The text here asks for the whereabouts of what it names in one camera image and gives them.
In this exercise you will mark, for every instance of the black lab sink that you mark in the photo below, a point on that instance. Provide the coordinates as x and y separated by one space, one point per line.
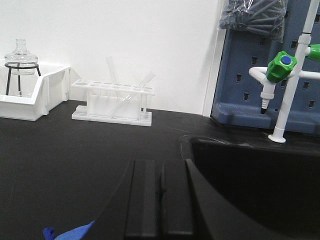
241 192

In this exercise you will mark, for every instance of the clear glass test tube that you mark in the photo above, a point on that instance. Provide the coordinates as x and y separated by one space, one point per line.
112 69
125 100

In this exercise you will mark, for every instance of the white test tube rack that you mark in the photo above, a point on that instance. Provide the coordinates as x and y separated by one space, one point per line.
102 97

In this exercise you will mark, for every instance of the clear glass flask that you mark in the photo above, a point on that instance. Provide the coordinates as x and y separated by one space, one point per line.
23 62

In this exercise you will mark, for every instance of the bag of grey pegs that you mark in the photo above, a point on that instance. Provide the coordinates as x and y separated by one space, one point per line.
261 17

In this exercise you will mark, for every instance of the green faucet knob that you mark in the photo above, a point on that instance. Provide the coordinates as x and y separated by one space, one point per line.
280 67
313 52

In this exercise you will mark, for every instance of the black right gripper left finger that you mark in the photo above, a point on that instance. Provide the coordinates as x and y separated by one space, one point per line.
132 212

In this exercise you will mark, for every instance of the white lab faucet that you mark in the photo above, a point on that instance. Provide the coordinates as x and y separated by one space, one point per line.
267 93

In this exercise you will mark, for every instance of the black wire tripod stand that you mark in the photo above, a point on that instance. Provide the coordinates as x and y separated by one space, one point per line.
20 69

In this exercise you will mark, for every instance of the white plastic storage bin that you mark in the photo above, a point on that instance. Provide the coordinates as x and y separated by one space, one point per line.
38 95

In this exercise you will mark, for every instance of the blue cloth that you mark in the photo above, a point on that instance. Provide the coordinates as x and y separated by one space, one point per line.
74 234

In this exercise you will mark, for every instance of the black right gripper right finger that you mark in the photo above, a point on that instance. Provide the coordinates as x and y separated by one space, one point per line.
192 210

